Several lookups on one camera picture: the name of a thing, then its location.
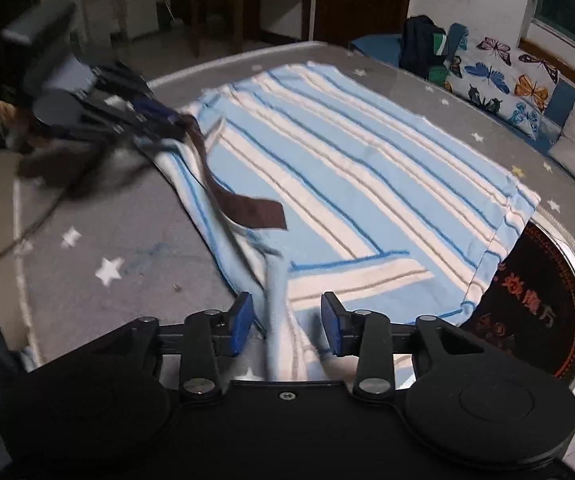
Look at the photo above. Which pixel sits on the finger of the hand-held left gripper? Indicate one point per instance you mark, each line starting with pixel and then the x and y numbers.
pixel 142 120
pixel 127 82

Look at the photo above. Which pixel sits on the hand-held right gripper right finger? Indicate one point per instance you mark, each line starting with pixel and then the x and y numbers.
pixel 332 325

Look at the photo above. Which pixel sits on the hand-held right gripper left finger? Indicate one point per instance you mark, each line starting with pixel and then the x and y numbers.
pixel 242 322

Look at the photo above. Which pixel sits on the blue white striped garment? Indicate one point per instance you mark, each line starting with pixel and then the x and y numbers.
pixel 367 180

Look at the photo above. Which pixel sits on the wooden desk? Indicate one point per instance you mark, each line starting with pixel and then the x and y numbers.
pixel 247 5

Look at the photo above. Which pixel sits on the black round induction cooker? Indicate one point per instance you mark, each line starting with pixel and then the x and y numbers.
pixel 532 305

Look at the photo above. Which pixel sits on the brown wooden door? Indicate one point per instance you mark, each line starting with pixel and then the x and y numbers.
pixel 362 0

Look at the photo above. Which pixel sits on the dark backpack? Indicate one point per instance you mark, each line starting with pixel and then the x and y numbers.
pixel 420 45

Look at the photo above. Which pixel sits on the green cloth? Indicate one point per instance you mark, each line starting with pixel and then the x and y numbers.
pixel 438 57

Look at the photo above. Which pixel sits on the butterfly print pillow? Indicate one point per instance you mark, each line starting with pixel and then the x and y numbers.
pixel 502 77

